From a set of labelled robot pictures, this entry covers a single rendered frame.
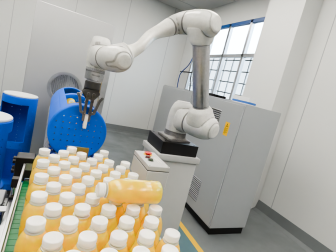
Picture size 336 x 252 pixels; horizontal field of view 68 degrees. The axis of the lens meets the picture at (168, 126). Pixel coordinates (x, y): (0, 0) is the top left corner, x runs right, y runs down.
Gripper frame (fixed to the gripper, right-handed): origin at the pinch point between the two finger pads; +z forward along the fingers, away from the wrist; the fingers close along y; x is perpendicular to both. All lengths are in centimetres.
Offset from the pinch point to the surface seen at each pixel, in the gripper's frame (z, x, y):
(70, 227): 9, -75, -9
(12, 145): 56, 121, -40
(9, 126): 15.9, 31.6, -34.7
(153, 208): 8, -67, 14
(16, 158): 16.4, -15.4, -25.8
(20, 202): 26.1, -33.1, -21.0
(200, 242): 116, 56, 141
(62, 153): 8.4, -27.5, -9.9
